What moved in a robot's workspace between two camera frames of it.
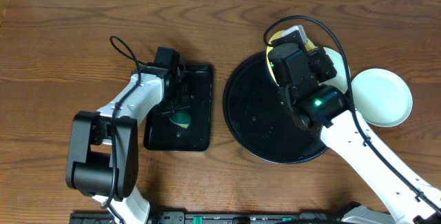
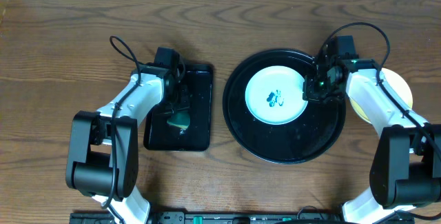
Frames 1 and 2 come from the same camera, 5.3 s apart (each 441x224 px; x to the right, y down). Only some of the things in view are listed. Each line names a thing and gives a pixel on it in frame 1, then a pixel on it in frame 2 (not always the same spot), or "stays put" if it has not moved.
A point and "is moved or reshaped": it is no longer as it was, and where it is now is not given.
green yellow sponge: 181,118 stays put
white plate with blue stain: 338,80 is moved or reshaped
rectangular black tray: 160,134 stays put
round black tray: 257,116 stays put
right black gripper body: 313,56 → 320,89
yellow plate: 309,46 → 398,87
